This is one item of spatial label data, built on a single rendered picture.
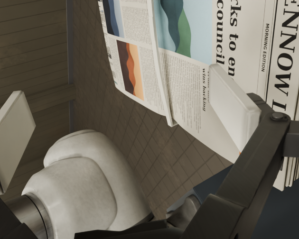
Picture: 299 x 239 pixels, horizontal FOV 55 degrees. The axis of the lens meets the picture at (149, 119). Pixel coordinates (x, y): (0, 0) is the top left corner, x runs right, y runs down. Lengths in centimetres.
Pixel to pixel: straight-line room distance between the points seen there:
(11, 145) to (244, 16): 21
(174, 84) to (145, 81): 7
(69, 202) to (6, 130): 33
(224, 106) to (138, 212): 40
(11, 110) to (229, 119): 13
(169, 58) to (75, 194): 27
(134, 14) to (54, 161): 30
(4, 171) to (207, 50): 22
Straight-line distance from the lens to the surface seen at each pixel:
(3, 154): 18
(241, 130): 16
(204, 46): 32
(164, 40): 38
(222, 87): 18
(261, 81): 27
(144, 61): 43
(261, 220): 64
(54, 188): 50
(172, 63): 38
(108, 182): 54
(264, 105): 17
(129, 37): 45
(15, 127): 19
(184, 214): 63
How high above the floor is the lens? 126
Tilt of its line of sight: 25 degrees down
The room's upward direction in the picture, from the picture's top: 113 degrees counter-clockwise
